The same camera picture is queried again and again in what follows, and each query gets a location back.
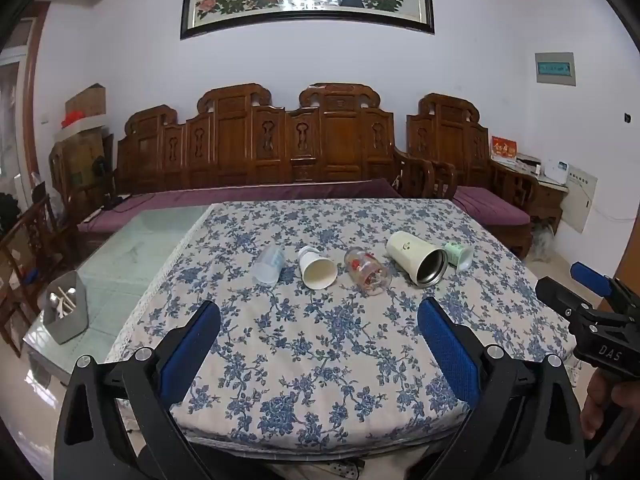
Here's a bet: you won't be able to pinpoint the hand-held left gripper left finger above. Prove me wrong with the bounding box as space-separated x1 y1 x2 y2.
54 300 222 480

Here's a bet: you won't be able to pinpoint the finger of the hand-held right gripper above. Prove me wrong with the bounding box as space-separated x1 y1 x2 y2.
535 276 603 320
570 261 640 311

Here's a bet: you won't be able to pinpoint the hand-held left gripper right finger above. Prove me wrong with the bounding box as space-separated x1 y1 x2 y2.
416 297 586 480

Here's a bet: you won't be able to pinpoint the small green cup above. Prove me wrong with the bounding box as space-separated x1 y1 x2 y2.
444 241 474 272

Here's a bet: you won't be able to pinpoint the cream steel-lined tumbler cup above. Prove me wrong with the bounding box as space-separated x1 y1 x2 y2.
385 230 449 289

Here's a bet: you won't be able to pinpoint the glass cup with red print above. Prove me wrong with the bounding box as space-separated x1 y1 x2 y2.
344 247 392 296

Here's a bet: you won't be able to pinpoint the translucent plastic cup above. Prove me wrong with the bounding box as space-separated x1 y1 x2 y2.
251 245 286 286

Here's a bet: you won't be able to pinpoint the white paper cup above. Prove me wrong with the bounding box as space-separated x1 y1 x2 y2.
298 246 338 291

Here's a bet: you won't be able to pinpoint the person's right hand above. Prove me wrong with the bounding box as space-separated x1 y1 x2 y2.
581 372 640 442

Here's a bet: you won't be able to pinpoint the clear plastic bag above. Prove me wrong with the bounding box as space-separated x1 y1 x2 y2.
529 220 559 262

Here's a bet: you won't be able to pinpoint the wooden side table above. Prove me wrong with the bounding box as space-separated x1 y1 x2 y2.
492 157 569 235

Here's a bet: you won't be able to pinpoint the small purple seat cushion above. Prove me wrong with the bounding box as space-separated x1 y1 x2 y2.
452 185 532 227

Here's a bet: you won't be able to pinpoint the white desk phone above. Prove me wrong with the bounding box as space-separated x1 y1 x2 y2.
541 159 571 184

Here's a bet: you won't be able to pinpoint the glass top table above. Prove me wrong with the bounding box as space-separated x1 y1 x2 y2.
22 204 217 378

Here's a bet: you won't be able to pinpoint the blue floral tablecloth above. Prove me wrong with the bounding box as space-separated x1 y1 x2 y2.
105 199 583 461

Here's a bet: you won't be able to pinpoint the grey chopstick holder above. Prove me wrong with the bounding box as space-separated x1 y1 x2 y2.
42 270 90 345

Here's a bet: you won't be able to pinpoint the pale chopsticks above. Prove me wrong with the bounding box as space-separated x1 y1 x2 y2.
54 286 77 318

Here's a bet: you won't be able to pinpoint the red card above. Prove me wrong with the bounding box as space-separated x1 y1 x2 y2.
491 136 519 162

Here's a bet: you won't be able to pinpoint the long purple seat cushion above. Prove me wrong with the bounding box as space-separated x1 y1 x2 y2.
77 178 402 234

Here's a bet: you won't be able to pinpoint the wooden chair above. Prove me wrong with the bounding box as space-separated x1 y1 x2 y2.
0 194 67 357

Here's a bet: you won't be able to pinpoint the carved wooden armchair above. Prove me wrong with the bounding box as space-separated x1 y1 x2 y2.
406 92 534 261

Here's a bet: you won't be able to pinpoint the carved wooden sofa bench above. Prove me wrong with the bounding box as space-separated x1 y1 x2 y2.
114 82 436 201

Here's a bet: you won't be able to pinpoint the large cardboard box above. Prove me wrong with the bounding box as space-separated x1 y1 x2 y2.
49 131 114 202

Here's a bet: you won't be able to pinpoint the small cardboard box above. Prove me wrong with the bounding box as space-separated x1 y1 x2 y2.
65 83 107 122

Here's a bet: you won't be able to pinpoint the cream wall panel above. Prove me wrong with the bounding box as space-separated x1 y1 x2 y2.
561 165 599 234

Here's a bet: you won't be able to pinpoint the black cable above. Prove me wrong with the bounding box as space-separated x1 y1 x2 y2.
101 191 135 212

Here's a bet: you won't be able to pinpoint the grey wall electrical panel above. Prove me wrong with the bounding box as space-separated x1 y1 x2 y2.
535 51 576 87

